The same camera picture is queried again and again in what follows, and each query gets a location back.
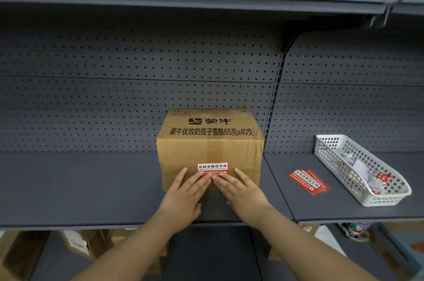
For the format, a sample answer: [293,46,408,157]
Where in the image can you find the person's right hand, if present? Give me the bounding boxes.
[212,168,276,229]

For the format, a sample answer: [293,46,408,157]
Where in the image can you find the person's left hand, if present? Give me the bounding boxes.
[156,168,213,234]

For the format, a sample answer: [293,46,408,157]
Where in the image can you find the red and white seal sticker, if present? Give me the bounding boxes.
[197,162,229,177]

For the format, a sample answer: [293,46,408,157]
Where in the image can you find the person's left forearm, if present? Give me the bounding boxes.
[70,212,181,281]

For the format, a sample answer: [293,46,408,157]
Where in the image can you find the person's right forearm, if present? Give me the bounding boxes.
[249,206,379,281]

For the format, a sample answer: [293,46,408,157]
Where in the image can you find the brown taped cardboard box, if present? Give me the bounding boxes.
[156,108,265,192]

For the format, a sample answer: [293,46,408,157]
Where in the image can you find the stack of red sticker sheets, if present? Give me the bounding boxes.
[288,168,331,196]

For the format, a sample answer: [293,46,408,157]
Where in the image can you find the gray slotted shelf upright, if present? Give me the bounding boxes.
[262,52,286,155]

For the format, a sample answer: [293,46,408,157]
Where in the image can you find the narrow gray metal shelf board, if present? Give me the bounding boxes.
[263,152,424,225]

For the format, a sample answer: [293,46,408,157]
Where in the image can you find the wide gray metal shelf board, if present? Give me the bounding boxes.
[0,152,295,231]

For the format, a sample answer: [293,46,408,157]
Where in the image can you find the white paper sheet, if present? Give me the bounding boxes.
[314,224,347,257]

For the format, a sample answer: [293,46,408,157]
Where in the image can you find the open cardboard box white label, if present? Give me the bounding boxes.
[60,229,115,261]

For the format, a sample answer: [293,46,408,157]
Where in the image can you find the white plastic mesh basket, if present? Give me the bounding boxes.
[314,134,412,207]

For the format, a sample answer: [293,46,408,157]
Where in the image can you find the torn sticker backing papers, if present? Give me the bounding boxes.
[335,150,395,196]

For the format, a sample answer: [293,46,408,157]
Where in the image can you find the colourful round container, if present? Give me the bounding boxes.
[342,223,372,242]

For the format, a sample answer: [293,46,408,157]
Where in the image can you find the flat cardboard box orange print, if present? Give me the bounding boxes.
[367,222,424,281]

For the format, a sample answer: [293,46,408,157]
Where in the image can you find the large brown cardboard box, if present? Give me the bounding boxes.
[0,230,51,281]

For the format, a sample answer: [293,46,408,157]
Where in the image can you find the gray metal shelf bracket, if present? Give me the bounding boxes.
[282,0,402,53]

